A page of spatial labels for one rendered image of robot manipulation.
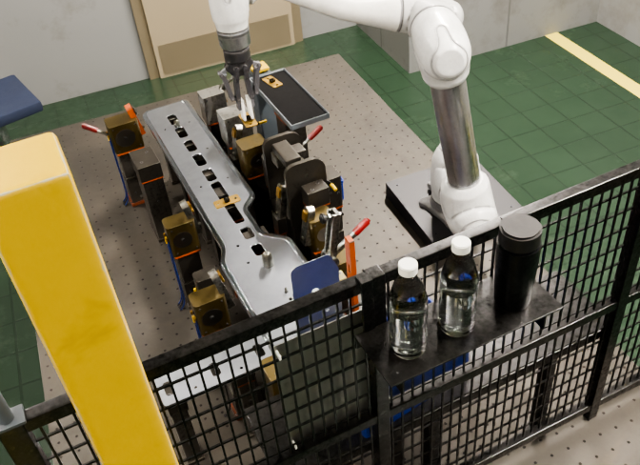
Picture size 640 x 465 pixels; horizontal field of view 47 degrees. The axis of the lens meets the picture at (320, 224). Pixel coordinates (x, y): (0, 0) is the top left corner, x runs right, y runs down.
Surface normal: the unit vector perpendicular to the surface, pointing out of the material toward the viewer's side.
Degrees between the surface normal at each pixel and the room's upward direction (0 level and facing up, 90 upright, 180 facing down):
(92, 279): 90
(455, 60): 86
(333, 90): 0
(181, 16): 90
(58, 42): 90
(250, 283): 0
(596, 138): 0
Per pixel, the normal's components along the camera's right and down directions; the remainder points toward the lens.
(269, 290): -0.08, -0.76
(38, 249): 0.44, 0.55
